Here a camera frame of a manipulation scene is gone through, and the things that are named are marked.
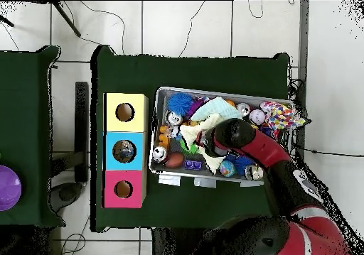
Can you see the purple bowl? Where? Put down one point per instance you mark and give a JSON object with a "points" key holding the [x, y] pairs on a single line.
{"points": [[8, 186]]}

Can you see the small orange basketball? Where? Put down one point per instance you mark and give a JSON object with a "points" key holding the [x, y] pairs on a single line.
{"points": [[231, 102]]}

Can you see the cream waffle cloth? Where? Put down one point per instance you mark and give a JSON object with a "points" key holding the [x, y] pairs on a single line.
{"points": [[193, 131]]}

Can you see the mint waffle cloth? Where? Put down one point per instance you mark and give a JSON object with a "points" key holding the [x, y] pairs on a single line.
{"points": [[216, 107]]}

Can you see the small white baseball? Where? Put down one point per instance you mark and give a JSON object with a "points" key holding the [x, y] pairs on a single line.
{"points": [[257, 116]]}

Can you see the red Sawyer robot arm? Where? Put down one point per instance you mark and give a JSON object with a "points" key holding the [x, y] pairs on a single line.
{"points": [[256, 147]]}

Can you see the blue green globe ball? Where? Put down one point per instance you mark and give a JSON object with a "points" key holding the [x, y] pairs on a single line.
{"points": [[227, 168]]}

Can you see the dark green side table cloth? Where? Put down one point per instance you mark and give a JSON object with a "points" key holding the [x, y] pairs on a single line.
{"points": [[25, 110]]}

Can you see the black tripod leg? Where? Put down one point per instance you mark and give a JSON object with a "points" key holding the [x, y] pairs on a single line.
{"points": [[66, 17], [6, 21]]}

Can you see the blue furry monster toy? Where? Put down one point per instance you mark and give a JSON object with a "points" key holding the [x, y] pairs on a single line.
{"points": [[180, 103]]}

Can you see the wooden box with three holes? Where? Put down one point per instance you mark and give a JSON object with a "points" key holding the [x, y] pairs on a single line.
{"points": [[112, 178]]}

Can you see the grey stand foot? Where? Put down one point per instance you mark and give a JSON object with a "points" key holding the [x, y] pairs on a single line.
{"points": [[65, 194]]}

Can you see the blue spiky rubber ball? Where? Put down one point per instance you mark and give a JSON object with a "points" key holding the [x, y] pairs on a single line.
{"points": [[243, 162]]}

